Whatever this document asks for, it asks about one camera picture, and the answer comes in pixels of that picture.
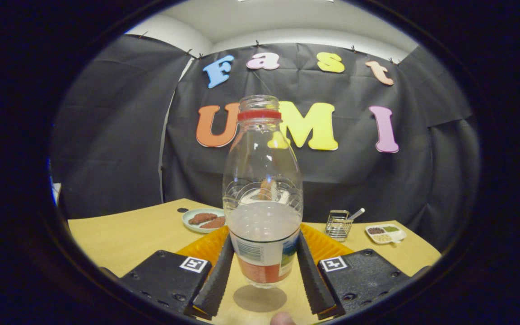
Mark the clear plastic juice bottle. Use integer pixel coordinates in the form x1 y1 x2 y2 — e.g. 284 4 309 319
222 95 304 288

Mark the white toaster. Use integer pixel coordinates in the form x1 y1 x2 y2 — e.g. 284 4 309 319
235 178 297 204

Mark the brown bread slice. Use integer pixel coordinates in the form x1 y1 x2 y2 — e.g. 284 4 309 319
188 213 218 225
200 216 227 229

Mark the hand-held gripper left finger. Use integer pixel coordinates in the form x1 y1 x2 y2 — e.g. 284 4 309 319
118 226 235 320

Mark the wooden table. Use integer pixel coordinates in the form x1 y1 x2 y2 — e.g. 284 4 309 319
67 198 442 325

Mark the metal wire basket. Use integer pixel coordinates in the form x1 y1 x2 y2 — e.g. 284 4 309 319
325 210 354 241

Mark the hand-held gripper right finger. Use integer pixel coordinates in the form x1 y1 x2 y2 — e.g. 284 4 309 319
296 223 412 319

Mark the pale green plate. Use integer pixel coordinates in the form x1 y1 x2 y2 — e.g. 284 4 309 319
182 208 227 234

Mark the white sectioned seed tray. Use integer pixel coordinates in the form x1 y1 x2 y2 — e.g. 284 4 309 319
365 224 408 245

